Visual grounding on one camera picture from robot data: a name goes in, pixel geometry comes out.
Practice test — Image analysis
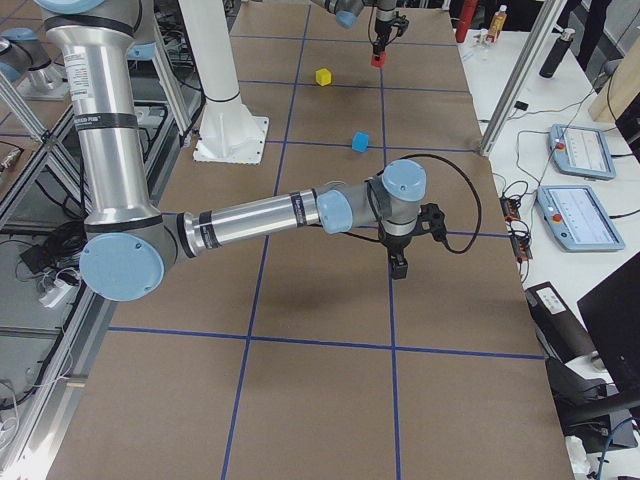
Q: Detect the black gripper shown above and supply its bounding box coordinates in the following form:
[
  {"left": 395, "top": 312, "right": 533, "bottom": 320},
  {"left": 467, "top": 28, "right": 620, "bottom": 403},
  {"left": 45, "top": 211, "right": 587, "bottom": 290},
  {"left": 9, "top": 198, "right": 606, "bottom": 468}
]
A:
[
  {"left": 378, "top": 219, "right": 418, "bottom": 280},
  {"left": 372, "top": 19, "right": 393, "bottom": 56}
]

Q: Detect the red wooden cube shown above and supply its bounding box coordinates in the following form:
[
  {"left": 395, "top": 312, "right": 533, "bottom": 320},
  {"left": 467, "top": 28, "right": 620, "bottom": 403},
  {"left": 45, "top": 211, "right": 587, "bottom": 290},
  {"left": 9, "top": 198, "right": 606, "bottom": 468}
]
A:
[{"left": 371, "top": 52, "right": 386, "bottom": 68}]

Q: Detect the yellow wooden cube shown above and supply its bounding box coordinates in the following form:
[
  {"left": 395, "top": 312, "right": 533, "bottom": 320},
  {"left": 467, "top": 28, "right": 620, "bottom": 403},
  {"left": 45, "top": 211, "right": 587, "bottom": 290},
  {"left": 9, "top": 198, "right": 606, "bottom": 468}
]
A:
[{"left": 315, "top": 68, "right": 333, "bottom": 87}]

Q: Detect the blue wooden cube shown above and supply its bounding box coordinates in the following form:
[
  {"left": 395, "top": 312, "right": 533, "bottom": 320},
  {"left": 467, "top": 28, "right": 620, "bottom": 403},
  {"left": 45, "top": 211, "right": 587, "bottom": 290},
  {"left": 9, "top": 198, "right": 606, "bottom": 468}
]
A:
[{"left": 351, "top": 131, "right": 370, "bottom": 152}]

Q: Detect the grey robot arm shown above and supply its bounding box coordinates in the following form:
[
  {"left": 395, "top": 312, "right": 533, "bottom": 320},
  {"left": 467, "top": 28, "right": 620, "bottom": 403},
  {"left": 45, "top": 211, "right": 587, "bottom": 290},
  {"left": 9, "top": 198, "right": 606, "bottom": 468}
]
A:
[
  {"left": 312, "top": 0, "right": 409, "bottom": 67},
  {"left": 41, "top": 1, "right": 427, "bottom": 301}
]

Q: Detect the red cylinder bottle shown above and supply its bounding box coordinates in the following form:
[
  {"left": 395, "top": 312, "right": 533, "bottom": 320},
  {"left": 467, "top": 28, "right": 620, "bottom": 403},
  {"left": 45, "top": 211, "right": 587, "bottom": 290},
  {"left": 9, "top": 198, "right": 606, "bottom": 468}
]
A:
[{"left": 455, "top": 0, "right": 478, "bottom": 43}]

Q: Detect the black water bottle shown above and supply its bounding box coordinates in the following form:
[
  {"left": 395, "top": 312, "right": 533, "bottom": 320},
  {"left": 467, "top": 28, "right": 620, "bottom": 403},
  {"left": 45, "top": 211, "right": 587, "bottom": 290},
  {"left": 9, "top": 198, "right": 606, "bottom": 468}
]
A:
[{"left": 538, "top": 28, "right": 575, "bottom": 79}]

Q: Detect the teach pendant tablet near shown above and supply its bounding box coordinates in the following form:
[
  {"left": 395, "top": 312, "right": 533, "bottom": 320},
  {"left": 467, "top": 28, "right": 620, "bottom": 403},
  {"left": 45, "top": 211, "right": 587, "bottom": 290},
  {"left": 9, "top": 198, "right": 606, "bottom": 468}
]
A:
[{"left": 536, "top": 185, "right": 625, "bottom": 252}]

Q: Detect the teach pendant tablet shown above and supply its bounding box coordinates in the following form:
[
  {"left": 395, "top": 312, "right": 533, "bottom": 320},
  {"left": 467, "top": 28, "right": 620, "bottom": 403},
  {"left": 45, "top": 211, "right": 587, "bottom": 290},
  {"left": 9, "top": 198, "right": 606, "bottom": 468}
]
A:
[
  {"left": 549, "top": 124, "right": 616, "bottom": 180},
  {"left": 536, "top": 185, "right": 625, "bottom": 252}
]

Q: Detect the black monitor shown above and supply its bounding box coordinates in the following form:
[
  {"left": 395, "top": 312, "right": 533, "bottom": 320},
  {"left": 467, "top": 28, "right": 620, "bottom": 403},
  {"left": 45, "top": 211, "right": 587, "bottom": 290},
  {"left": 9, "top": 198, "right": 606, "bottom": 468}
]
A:
[{"left": 578, "top": 262, "right": 639, "bottom": 390}]

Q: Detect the teach pendant tablet far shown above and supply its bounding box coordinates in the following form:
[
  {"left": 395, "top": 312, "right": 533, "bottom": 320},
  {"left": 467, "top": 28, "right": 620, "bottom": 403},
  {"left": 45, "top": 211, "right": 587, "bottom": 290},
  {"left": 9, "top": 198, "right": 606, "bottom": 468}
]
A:
[{"left": 549, "top": 124, "right": 616, "bottom": 180}]

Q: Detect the white power strip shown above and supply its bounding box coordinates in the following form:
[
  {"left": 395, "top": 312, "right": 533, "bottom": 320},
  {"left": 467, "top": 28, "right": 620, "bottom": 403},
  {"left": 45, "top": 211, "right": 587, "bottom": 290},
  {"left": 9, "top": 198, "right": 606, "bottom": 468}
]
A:
[{"left": 39, "top": 279, "right": 72, "bottom": 308}]

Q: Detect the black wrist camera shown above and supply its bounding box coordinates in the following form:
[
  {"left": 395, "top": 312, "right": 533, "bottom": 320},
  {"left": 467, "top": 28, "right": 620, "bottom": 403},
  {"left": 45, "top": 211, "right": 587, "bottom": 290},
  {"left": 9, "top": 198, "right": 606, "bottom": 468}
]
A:
[
  {"left": 416, "top": 203, "right": 447, "bottom": 243},
  {"left": 393, "top": 15, "right": 409, "bottom": 37}
]

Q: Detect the aluminium frame post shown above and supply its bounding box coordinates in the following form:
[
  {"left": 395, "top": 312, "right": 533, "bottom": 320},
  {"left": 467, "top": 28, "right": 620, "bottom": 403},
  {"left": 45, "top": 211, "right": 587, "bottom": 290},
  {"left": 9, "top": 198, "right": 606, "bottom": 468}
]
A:
[{"left": 479, "top": 0, "right": 566, "bottom": 157}]

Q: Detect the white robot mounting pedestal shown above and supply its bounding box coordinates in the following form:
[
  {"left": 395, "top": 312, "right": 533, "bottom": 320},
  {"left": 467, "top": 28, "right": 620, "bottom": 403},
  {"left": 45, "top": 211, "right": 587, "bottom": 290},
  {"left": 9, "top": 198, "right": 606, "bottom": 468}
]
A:
[{"left": 179, "top": 0, "right": 269, "bottom": 165}]

